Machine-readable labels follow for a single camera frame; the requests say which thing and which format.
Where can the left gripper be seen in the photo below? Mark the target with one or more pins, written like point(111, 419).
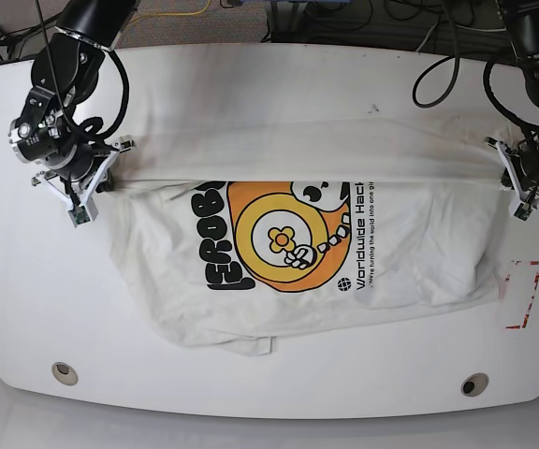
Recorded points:
point(521, 171)

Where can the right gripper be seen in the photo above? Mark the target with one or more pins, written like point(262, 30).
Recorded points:
point(83, 171)

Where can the white T-shirt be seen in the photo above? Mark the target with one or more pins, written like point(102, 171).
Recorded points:
point(239, 263)

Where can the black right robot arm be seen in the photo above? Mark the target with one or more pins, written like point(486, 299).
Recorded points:
point(64, 74)

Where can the red tape rectangle marking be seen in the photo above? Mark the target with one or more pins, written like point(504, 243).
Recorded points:
point(518, 294)

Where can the black tripod legs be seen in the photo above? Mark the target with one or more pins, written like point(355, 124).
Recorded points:
point(3, 33)

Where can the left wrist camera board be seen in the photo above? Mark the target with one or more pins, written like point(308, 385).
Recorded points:
point(523, 212)

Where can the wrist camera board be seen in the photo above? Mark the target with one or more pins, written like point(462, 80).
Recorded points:
point(523, 212)
point(83, 214)

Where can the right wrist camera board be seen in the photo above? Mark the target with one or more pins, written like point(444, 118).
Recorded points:
point(83, 214)

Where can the right table cable grommet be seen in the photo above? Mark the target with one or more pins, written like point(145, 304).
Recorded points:
point(474, 385)

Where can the table cable grommet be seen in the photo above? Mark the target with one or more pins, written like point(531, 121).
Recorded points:
point(474, 385)
point(64, 374)

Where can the left table cable grommet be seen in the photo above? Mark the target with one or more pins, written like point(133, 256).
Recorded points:
point(64, 374)

